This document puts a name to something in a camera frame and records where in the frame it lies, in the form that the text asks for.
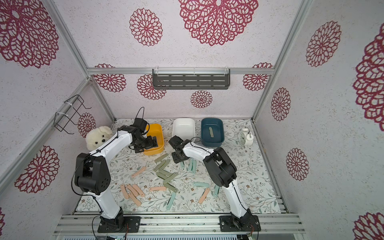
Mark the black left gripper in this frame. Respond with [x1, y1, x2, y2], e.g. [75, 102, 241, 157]
[134, 135, 159, 154]

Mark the pink folding knife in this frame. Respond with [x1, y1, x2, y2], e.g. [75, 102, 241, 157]
[121, 185, 130, 199]
[133, 184, 145, 197]
[149, 186, 167, 192]
[131, 166, 147, 178]
[128, 192, 142, 206]
[125, 185, 139, 197]

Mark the olive green folding knife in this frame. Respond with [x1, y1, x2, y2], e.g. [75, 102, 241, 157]
[164, 183, 179, 193]
[156, 170, 173, 180]
[163, 173, 179, 185]
[209, 127, 214, 138]
[155, 154, 169, 163]
[159, 159, 170, 170]
[153, 162, 161, 172]

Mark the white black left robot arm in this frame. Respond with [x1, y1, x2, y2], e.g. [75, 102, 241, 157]
[74, 124, 158, 222]

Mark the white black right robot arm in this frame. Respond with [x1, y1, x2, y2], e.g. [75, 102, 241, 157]
[169, 136, 259, 231]

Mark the yellow plastic storage box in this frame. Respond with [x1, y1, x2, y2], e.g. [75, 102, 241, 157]
[143, 123, 165, 156]

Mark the white plastic storage box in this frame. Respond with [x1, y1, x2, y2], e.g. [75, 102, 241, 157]
[172, 118, 196, 140]

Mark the teal plastic storage box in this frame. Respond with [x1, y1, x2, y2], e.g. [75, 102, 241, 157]
[201, 118, 225, 148]

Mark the white plush dog toy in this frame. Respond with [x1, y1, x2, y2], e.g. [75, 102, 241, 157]
[86, 126, 113, 151]

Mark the white twin-bell alarm clock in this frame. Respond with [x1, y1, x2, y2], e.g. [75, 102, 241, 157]
[238, 127, 254, 146]

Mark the grey wall shelf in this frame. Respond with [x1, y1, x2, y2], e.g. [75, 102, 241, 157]
[152, 68, 231, 90]

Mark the black wire wall rack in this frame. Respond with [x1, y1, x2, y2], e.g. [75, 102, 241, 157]
[53, 94, 91, 135]

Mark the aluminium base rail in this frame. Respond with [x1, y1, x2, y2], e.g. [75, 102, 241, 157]
[53, 214, 306, 237]

